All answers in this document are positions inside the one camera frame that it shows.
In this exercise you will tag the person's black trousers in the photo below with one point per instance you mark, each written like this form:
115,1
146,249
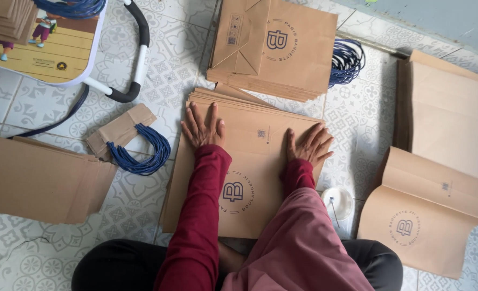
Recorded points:
117,266

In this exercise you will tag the stack of plain brown paper sheets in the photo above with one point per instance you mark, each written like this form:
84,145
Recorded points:
449,117

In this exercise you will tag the half-open brown paper bag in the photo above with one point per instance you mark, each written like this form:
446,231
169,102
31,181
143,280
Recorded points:
421,218

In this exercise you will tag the brown printed paper bag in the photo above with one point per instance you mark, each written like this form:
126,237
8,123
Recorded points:
255,161

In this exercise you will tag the stack of brown bags underneath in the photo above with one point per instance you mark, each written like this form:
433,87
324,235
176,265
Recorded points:
231,95

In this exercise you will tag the tall stack of folded-bottom paper bags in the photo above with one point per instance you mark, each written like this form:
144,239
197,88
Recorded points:
287,48

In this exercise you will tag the pink headscarf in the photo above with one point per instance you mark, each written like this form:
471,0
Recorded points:
299,242

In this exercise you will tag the person's right hand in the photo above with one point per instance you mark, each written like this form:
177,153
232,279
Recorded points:
308,151

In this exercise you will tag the wide stack of brown paper bags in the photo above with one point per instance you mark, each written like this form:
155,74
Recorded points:
37,182

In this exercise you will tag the long wooden stick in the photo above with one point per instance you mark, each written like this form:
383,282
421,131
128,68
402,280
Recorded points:
368,43

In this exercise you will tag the thin glue applicator stick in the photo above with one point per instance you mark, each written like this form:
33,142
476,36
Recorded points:
333,210

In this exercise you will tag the small folding table cartoon print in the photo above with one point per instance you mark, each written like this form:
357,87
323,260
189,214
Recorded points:
61,48

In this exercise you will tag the pile of brown paper strips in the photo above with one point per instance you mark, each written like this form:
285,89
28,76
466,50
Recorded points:
6,18

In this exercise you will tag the person's left hand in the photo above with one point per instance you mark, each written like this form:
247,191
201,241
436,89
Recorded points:
202,133

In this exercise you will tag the white round glue dish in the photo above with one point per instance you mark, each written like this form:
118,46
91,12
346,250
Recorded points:
342,198

